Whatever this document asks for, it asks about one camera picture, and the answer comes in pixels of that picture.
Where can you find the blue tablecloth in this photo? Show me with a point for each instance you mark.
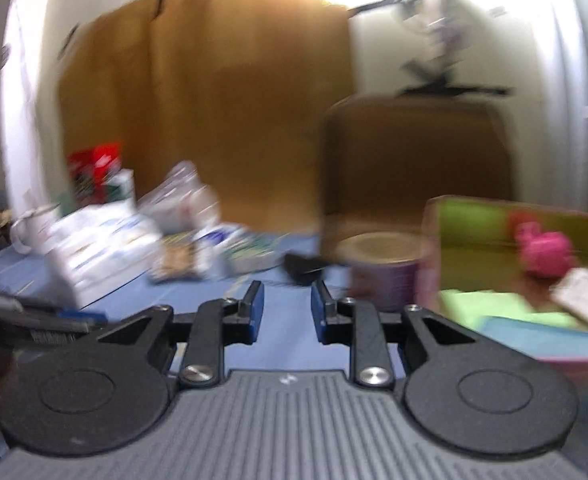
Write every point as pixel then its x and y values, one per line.
pixel 284 330

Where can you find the wooden board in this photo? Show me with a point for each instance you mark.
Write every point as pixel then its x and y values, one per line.
pixel 203 100

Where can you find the light green cloth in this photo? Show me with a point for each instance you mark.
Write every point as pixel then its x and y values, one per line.
pixel 474 305

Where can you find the white power strip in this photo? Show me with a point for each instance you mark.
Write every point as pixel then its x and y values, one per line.
pixel 446 30

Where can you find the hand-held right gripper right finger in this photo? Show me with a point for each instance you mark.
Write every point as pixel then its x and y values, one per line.
pixel 319 315

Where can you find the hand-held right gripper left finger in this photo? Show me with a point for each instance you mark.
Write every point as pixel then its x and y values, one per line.
pixel 256 315

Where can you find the black object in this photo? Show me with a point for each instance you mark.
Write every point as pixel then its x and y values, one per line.
pixel 304 266

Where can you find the crossed black tape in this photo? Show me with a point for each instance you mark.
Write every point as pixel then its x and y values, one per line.
pixel 439 80

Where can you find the purple paper cup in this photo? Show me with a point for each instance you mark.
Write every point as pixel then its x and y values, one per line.
pixel 381 272

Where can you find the white mug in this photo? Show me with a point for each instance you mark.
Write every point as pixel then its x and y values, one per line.
pixel 33 227

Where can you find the brown chair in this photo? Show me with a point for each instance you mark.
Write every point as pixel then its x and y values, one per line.
pixel 414 160

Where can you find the green white box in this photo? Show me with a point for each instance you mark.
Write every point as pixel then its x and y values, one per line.
pixel 119 186

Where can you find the clear plastic bag with cup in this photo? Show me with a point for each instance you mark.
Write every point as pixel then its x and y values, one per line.
pixel 178 200

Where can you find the green white tissue packet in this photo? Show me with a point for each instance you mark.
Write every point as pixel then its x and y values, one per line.
pixel 254 255

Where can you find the light blue cloth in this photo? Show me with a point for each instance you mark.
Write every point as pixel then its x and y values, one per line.
pixel 539 341

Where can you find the pink tin box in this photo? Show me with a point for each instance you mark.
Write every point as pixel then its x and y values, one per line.
pixel 431 260

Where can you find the red box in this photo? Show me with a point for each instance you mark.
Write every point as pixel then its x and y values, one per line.
pixel 93 160

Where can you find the pink soft toy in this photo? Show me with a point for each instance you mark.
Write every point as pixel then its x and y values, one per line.
pixel 544 252

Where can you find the white plastic bag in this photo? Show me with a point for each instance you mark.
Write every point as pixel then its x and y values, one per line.
pixel 103 255

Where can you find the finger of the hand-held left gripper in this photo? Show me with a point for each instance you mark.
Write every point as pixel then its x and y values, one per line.
pixel 76 316

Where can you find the brown patterned packet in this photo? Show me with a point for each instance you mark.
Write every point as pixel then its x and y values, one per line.
pixel 173 261

